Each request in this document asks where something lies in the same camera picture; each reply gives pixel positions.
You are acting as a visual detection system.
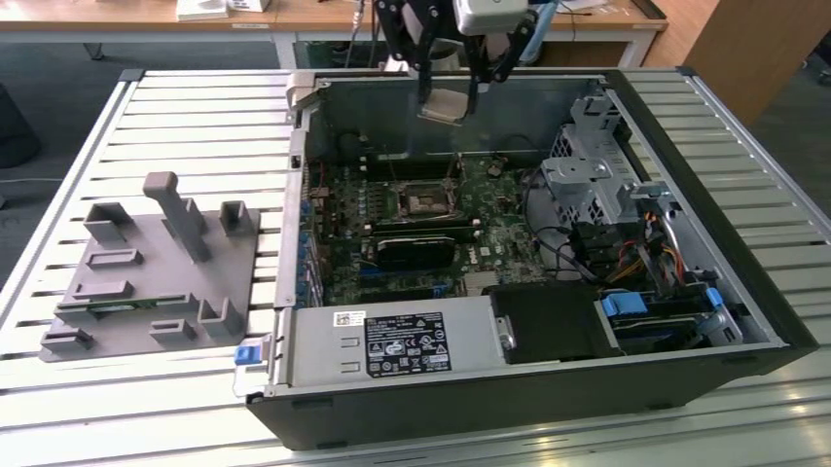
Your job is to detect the grey parts rack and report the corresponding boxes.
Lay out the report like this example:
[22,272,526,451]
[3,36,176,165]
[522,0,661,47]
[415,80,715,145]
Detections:
[38,170,266,365]

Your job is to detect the silver drive cage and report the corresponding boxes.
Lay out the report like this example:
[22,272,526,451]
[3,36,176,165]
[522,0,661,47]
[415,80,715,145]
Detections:
[538,94,651,225]

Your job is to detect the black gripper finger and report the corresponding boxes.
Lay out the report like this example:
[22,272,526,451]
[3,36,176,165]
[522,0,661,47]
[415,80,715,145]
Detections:
[374,0,457,104]
[465,14,541,117]

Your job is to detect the silver power supply unit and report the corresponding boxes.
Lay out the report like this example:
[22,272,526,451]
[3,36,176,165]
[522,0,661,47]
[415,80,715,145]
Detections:
[266,296,514,390]

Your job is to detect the metal socket cover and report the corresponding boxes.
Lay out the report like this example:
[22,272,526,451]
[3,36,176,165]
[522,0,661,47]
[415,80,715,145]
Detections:
[387,153,457,189]

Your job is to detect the wooden cabinet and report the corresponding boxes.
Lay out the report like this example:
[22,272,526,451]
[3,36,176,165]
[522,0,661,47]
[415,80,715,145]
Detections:
[642,0,831,127]

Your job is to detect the green motherboard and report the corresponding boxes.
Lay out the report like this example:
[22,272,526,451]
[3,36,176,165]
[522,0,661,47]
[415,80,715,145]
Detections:
[302,155,554,307]

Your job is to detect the yellow orange wire bundle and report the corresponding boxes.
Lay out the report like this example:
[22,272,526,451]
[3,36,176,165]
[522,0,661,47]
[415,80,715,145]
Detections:
[610,208,687,286]

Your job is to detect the silver CPU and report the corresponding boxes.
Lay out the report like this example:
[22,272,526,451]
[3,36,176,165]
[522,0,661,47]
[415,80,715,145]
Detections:
[417,89,470,123]

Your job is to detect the black CPU socket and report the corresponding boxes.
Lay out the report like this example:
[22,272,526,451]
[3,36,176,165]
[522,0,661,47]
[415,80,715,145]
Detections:
[393,180,461,219]

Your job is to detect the black RAM stick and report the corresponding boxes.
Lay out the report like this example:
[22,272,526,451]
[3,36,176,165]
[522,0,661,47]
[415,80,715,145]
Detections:
[369,218,475,239]

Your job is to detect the small black graphics card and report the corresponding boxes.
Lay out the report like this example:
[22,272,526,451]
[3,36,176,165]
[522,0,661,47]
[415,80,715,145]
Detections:
[373,235,461,273]

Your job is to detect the blue disk carrier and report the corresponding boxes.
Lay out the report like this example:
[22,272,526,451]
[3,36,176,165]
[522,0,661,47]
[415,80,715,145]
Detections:
[601,290,651,320]

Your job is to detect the small silver heat sink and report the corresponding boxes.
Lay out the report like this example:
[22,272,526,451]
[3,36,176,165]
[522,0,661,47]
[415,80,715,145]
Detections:
[465,271,501,296]

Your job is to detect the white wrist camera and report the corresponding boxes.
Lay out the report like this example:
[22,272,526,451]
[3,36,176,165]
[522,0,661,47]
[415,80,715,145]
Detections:
[453,0,529,36]

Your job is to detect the green RAM stick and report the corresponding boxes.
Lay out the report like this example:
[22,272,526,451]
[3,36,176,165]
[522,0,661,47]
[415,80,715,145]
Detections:
[90,295,187,312]

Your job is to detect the black RAM slot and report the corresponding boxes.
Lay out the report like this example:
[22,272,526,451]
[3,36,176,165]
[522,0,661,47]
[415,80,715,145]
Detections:
[363,158,466,182]

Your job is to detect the wooden desk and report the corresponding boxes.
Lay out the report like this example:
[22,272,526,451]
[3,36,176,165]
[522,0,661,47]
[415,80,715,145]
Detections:
[271,0,670,69]
[0,0,291,62]

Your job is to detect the black PC case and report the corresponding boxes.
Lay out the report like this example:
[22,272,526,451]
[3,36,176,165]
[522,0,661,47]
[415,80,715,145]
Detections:
[243,67,819,451]

